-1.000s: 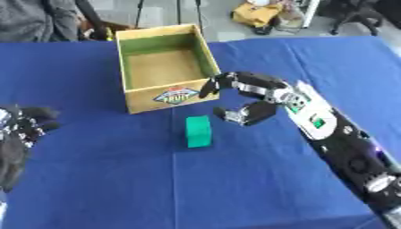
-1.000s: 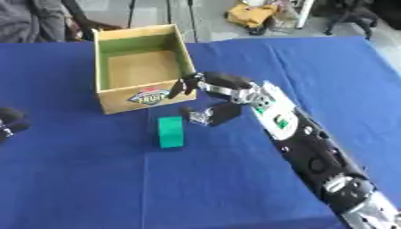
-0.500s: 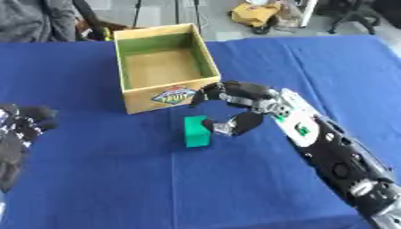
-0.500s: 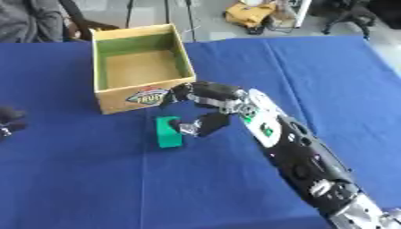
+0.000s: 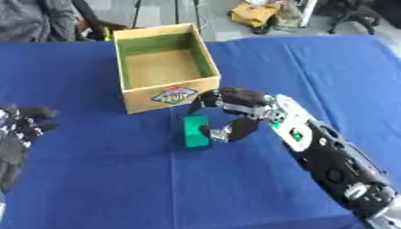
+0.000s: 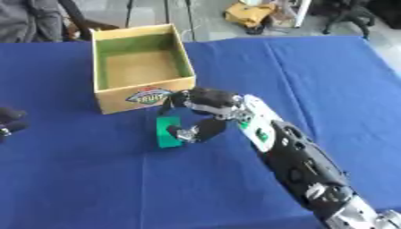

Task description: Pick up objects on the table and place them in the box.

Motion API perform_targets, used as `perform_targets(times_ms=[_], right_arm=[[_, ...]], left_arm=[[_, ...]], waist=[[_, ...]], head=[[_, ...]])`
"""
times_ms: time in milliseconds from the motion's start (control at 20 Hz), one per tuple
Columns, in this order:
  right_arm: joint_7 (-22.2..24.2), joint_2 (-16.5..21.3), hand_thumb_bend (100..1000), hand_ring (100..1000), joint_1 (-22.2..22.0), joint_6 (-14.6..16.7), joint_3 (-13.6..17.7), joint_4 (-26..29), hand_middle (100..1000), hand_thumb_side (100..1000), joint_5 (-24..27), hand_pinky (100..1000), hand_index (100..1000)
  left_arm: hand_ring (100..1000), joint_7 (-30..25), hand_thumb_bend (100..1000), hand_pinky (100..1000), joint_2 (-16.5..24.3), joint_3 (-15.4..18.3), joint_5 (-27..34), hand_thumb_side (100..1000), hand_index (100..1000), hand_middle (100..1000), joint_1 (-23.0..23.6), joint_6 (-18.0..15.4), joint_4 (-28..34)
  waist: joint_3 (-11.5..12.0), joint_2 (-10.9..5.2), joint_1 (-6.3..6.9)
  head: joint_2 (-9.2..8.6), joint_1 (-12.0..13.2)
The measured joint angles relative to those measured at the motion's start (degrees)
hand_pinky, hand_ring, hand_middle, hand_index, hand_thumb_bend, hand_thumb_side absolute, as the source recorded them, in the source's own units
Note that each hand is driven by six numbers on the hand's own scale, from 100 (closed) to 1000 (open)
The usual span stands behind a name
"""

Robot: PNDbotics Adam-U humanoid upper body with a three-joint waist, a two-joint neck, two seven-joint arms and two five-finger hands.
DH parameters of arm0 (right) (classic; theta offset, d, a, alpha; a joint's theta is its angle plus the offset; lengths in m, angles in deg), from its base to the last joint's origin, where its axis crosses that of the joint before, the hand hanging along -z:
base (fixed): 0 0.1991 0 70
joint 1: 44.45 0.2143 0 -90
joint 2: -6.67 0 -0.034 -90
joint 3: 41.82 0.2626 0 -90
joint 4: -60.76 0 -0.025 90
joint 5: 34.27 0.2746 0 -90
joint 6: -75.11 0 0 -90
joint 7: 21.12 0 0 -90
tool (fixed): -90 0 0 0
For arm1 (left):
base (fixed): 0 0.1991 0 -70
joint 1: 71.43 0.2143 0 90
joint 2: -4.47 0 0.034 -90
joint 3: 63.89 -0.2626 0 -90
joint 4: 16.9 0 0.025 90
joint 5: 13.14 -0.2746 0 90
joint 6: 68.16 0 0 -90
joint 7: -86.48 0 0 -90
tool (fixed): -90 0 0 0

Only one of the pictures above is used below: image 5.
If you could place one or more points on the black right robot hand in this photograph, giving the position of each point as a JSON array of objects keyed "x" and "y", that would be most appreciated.
[{"x": 241, "y": 98}]

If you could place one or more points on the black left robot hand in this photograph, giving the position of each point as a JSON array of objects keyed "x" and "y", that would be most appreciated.
[{"x": 23, "y": 122}]

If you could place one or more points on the silver and black right robot arm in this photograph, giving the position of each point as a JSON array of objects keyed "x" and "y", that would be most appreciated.
[{"x": 334, "y": 155}]

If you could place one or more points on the tan cardboard box green inside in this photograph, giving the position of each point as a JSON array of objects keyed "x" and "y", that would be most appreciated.
[{"x": 163, "y": 69}]

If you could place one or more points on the green rectangular block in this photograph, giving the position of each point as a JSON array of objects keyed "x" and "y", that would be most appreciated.
[{"x": 196, "y": 130}]

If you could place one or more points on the person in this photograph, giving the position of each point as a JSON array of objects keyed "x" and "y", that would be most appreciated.
[{"x": 36, "y": 18}]

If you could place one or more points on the black tripod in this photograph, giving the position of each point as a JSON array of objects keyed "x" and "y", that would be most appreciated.
[{"x": 167, "y": 12}]

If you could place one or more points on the black office chair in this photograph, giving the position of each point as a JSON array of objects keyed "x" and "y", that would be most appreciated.
[{"x": 353, "y": 15}]

